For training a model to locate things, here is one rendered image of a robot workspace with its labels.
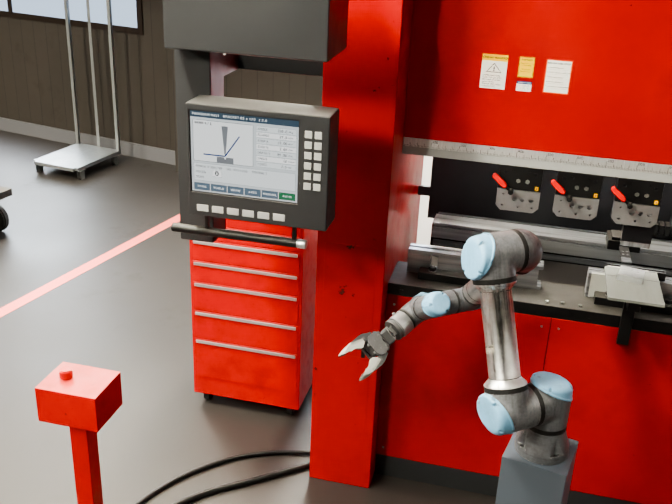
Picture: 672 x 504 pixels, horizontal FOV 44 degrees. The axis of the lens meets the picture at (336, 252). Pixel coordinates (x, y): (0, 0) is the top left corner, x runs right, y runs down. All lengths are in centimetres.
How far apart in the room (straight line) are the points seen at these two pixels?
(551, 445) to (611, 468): 103
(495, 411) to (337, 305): 100
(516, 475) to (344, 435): 107
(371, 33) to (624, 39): 81
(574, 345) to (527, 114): 85
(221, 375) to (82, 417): 128
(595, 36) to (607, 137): 34
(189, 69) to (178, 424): 176
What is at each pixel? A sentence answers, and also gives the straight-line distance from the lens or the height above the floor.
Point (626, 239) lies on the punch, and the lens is 312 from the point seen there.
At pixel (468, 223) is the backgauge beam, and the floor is 99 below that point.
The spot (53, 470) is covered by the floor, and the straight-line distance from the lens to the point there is 367.
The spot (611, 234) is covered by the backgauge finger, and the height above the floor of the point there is 103.
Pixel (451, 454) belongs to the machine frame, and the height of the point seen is 16.
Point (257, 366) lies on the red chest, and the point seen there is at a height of 26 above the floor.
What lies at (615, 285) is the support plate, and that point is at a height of 100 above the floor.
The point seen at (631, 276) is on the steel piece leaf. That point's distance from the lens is 304.
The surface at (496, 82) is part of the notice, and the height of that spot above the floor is 162.
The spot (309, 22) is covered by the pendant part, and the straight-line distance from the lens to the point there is 242.
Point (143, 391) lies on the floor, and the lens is 407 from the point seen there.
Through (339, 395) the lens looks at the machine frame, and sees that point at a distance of 325.
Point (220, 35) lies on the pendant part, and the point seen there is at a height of 180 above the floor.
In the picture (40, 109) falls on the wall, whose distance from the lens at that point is 806.
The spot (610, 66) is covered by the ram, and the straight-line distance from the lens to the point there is 291.
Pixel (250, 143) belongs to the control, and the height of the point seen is 149.
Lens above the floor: 221
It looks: 24 degrees down
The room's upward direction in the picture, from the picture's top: 3 degrees clockwise
